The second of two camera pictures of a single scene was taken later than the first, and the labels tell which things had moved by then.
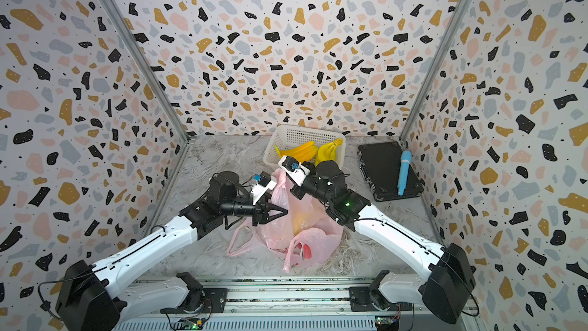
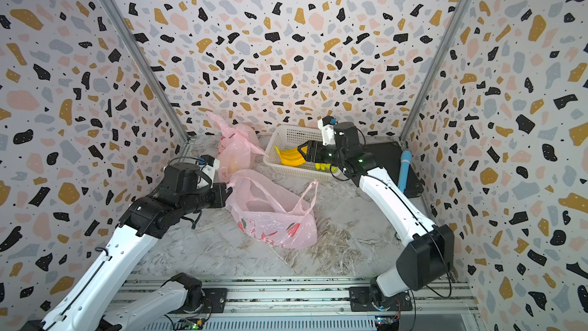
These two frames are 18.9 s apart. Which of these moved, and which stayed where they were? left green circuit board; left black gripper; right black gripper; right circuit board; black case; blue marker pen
Moved: right black gripper; left black gripper
Stayed: right circuit board; blue marker pen; left green circuit board; black case
